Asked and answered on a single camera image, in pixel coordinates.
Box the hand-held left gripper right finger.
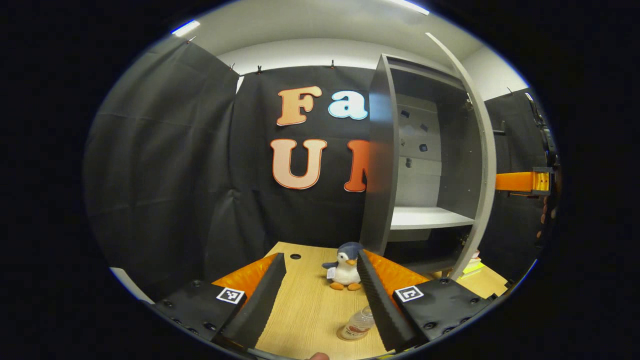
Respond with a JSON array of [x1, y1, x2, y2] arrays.
[[356, 249, 494, 353]]

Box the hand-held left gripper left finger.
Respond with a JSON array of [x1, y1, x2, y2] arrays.
[[150, 252, 288, 351]]

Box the clear bottle with red label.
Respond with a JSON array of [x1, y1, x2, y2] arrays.
[[336, 306, 376, 342]]

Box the grey cabinet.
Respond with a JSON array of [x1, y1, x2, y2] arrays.
[[360, 54, 485, 277]]

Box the white cabinet shelf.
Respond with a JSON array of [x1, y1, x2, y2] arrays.
[[390, 206, 476, 231]]

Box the penguin plush toy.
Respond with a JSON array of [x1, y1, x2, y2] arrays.
[[321, 242, 365, 292]]

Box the black backdrop cloth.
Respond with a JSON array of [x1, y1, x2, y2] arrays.
[[84, 40, 556, 301]]

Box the ceiling light strip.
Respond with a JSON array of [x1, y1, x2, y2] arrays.
[[171, 20, 201, 37], [395, 0, 431, 16]]

